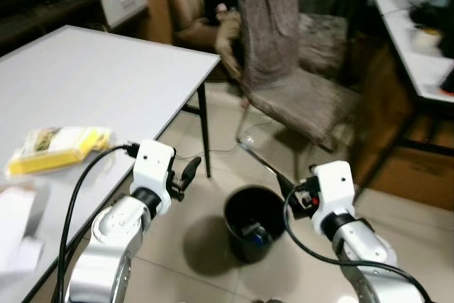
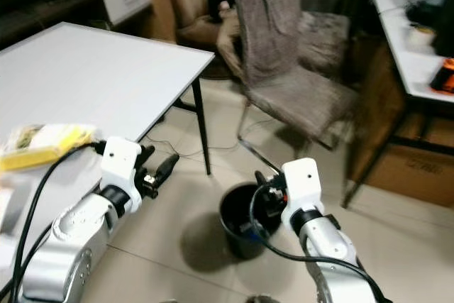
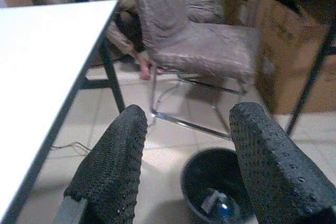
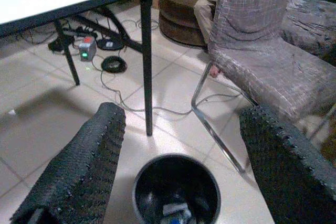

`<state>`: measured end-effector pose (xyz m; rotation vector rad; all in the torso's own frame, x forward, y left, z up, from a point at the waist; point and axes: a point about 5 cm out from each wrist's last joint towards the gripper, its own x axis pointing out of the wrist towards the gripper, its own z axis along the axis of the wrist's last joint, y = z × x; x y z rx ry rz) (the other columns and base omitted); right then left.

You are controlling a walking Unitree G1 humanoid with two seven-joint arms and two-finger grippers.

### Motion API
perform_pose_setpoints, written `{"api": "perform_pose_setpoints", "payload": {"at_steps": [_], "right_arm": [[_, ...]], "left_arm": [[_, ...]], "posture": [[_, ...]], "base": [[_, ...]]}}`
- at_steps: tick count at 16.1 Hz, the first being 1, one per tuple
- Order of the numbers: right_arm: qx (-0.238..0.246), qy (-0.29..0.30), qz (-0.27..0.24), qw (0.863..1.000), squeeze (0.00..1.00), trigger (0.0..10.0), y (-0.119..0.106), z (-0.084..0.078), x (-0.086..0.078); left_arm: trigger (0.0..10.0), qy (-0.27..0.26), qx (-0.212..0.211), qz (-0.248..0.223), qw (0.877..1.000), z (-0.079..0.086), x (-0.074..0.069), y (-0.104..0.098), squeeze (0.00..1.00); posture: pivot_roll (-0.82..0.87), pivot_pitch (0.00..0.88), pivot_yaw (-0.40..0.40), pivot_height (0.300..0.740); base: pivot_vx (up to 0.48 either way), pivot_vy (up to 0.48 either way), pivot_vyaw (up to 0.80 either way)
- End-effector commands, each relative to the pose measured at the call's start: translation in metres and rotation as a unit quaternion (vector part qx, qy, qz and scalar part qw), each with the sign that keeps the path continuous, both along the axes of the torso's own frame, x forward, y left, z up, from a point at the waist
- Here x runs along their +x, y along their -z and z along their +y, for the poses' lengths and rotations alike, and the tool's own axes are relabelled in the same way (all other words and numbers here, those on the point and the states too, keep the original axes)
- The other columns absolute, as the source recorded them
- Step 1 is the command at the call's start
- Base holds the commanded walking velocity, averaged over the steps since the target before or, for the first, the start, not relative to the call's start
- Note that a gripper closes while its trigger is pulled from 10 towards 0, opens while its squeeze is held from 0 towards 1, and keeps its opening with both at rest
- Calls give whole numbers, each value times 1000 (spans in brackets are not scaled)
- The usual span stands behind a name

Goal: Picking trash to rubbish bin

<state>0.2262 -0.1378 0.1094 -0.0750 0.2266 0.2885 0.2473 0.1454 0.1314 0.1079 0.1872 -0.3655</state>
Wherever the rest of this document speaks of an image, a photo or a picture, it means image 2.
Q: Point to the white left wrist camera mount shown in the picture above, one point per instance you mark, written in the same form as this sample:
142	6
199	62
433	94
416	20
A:
120	161

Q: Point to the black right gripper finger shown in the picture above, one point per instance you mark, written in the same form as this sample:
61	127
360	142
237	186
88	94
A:
259	179

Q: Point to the black round rubbish bin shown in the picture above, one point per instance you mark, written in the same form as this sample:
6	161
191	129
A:
234	211

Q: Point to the brown leather armchair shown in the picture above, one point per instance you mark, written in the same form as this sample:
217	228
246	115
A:
188	8

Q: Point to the yellow plastic packet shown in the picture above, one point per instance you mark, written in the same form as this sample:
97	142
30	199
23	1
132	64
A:
46	145

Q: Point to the white cluttered work table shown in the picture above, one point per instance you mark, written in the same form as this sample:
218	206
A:
401	54

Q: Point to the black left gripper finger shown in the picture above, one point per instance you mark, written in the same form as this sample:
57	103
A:
167	166
146	156

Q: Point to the blue rubbish item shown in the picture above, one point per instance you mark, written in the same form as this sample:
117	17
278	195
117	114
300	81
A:
248	229

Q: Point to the black bag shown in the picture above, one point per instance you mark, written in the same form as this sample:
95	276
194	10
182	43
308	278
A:
433	12

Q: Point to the white table with black legs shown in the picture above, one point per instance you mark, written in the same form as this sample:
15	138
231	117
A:
99	79

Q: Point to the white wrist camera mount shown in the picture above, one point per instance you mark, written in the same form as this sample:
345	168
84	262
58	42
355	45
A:
120	161
301	182

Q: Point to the white cup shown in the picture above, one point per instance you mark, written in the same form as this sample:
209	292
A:
421	36

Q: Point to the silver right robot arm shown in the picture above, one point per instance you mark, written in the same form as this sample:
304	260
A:
330	243

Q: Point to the brown wooden cabinet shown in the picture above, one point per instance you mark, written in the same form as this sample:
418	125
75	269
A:
372	90

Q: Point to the brown cardboard box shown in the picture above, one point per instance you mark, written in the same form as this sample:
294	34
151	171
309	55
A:
411	172

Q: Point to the grey fabric dining chair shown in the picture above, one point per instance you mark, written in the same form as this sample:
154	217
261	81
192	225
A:
269	33
323	37

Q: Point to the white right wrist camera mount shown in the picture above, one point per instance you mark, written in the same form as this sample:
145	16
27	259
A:
301	182

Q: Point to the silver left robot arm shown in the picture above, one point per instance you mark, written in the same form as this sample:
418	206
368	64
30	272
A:
71	235

